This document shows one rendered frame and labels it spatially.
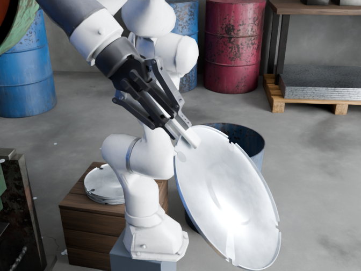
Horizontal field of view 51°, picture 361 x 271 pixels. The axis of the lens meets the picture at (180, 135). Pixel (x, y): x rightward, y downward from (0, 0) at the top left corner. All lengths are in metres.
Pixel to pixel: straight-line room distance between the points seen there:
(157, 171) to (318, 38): 3.64
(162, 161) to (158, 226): 0.26
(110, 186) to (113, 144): 0.61
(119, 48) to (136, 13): 0.29
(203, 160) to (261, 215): 0.17
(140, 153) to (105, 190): 0.65
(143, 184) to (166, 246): 0.22
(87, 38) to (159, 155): 0.50
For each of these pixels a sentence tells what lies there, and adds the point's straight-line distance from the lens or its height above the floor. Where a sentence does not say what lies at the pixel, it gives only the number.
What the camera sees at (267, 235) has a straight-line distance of 0.77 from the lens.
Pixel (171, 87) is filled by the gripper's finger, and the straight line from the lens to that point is 0.67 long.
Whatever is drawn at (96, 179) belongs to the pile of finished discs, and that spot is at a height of 0.39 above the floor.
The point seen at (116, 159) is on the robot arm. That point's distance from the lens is 1.15.
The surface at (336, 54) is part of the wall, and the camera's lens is 4.64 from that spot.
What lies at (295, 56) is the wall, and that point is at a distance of 4.53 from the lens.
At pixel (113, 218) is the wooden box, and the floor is 0.32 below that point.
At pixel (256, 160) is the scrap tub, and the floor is 0.44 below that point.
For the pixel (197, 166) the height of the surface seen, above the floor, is 1.00.
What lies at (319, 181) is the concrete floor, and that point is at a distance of 2.61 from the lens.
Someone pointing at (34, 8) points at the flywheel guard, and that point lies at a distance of 1.58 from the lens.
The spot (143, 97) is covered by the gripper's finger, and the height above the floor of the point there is 1.11.
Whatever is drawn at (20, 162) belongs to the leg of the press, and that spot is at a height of 0.60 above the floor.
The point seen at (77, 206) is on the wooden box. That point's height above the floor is 0.35.
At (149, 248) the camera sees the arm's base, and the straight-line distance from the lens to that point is 1.29.
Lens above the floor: 1.36
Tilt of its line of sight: 27 degrees down
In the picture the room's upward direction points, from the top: straight up
